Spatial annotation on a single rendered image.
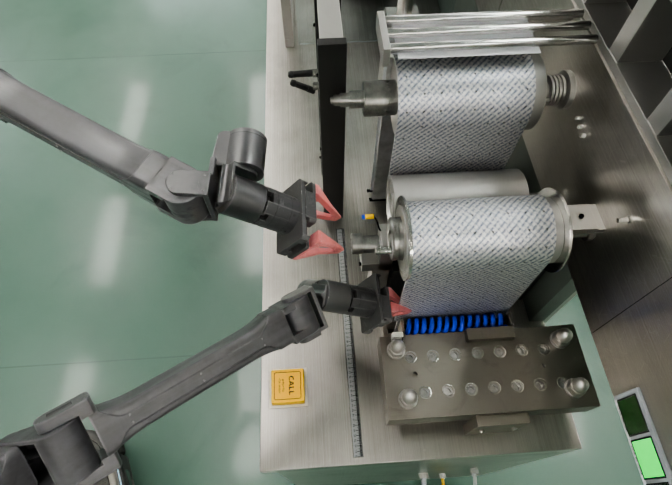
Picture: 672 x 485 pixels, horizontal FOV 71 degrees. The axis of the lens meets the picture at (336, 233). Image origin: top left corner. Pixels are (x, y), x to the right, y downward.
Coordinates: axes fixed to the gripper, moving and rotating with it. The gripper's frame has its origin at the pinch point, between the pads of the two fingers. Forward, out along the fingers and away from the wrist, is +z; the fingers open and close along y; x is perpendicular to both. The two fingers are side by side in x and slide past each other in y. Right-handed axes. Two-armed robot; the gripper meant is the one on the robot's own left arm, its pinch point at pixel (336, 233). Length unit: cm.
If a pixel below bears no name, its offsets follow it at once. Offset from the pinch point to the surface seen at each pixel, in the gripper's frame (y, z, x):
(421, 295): 4.7, 23.0, -2.9
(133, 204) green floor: -98, 13, -163
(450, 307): 4.8, 32.8, -3.8
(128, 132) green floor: -146, 6, -170
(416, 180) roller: -15.1, 17.7, 4.3
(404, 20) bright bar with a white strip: -32.9, 1.8, 19.1
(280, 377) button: 13.1, 15.1, -37.7
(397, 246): 1.1, 10.1, 3.7
